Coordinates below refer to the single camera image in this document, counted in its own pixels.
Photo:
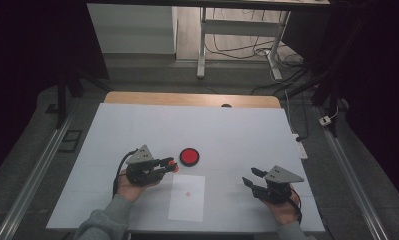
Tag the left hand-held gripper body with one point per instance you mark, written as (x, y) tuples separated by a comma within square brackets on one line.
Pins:
[(143, 173)]

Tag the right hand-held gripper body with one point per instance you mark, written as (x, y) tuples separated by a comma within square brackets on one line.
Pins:
[(277, 191)]

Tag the small orange stamp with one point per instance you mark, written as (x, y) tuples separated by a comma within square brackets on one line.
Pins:
[(175, 167)]

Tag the round red ink pad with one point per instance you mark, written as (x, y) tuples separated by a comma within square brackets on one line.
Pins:
[(180, 160)]

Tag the white paper sheet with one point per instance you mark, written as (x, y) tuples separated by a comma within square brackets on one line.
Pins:
[(187, 206)]

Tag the person's right hand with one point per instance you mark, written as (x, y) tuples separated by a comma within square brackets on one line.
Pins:
[(283, 211)]

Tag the person's left hand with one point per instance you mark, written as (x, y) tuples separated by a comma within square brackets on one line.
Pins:
[(130, 191)]

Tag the white power strip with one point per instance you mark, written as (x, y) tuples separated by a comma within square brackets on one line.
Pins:
[(301, 148)]

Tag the wooden table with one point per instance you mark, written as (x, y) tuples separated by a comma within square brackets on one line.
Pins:
[(187, 99)]

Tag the black table grommet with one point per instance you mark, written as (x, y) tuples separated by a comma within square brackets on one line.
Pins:
[(226, 105)]

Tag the small white adapter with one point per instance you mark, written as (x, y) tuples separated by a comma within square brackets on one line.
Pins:
[(325, 120)]

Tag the black metal stand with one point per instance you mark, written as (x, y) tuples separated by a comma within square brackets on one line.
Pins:
[(332, 100), (61, 100)]

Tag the white cabinet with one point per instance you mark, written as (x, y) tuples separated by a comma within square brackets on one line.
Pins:
[(130, 30)]

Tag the white-framed desk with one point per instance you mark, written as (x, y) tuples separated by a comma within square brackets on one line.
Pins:
[(240, 27)]

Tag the black curtain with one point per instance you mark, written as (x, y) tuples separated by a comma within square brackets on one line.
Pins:
[(380, 83), (20, 66)]

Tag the aluminium floor rail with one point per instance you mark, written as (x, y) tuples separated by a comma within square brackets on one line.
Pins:
[(37, 173), (353, 180)]

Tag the black floor outlet frame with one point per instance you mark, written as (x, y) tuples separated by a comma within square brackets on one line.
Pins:
[(70, 141)]

